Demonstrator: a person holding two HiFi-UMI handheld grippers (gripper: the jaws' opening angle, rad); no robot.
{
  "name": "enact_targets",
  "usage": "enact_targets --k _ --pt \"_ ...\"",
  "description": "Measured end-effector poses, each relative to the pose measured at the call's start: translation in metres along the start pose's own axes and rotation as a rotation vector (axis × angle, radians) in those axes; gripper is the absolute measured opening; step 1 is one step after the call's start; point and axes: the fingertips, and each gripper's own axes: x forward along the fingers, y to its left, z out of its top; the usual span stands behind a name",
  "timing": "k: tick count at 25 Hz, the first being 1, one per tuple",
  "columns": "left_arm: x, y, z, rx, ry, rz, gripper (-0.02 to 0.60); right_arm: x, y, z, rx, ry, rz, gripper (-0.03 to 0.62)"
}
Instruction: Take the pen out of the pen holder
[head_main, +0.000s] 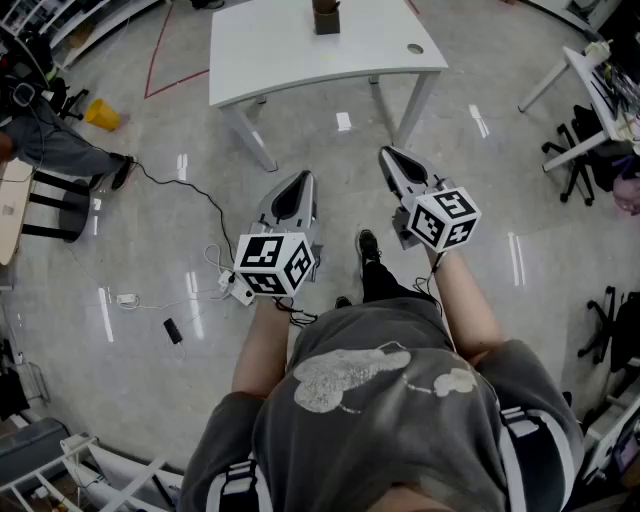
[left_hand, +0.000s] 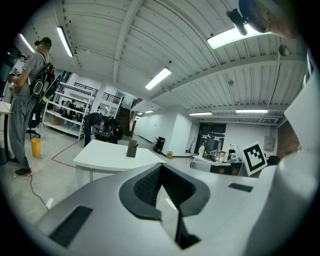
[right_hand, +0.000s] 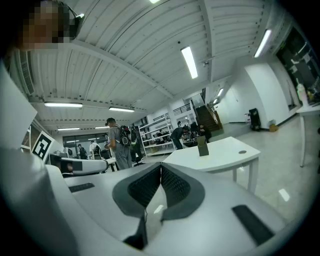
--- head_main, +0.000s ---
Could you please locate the brown cylinder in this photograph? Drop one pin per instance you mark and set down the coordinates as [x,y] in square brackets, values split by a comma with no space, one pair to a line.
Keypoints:
[326,24]

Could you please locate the person's black shoe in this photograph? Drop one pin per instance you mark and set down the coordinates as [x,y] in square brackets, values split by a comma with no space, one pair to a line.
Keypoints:
[368,245]
[343,302]

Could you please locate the white desk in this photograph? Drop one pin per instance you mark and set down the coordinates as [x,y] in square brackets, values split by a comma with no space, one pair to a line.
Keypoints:
[580,62]

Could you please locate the white power adapter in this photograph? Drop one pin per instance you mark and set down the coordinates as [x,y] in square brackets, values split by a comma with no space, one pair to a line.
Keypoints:
[127,299]

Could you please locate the white table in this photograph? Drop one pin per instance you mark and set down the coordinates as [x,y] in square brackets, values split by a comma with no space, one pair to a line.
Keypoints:
[300,50]

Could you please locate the black stool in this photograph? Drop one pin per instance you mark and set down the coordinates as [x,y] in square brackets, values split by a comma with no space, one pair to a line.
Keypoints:
[75,210]

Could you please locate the person's grey t-shirt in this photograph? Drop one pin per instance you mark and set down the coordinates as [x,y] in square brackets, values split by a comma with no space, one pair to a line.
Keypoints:
[390,425]

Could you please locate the person's black trousers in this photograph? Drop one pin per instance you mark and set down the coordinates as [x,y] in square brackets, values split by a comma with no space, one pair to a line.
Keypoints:
[380,280]

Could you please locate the black office chair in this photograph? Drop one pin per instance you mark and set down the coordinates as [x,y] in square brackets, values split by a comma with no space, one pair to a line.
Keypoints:
[625,325]
[70,100]
[582,150]

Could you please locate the white metal rack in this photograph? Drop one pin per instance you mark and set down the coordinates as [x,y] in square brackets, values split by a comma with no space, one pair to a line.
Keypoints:
[135,480]

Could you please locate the white power strip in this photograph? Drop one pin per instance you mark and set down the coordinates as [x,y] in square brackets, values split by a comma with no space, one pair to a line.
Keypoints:
[240,292]

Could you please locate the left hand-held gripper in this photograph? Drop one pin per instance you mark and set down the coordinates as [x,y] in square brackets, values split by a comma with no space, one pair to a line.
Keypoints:
[272,262]

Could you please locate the person's left forearm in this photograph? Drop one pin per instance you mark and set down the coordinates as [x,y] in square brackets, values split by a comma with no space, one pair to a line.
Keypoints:
[262,345]

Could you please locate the person's right forearm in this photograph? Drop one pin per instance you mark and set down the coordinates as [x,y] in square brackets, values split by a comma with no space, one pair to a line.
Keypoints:
[465,310]

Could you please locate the yellow bucket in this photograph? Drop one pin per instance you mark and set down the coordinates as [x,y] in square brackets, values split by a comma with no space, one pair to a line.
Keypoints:
[102,115]

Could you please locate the black power bank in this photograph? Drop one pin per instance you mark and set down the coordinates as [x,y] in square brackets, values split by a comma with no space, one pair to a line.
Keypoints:
[173,330]

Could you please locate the round wooden table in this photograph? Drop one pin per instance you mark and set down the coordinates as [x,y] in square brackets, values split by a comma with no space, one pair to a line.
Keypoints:
[12,210]

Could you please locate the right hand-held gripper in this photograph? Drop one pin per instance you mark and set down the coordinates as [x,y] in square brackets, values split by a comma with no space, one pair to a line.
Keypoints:
[442,220]

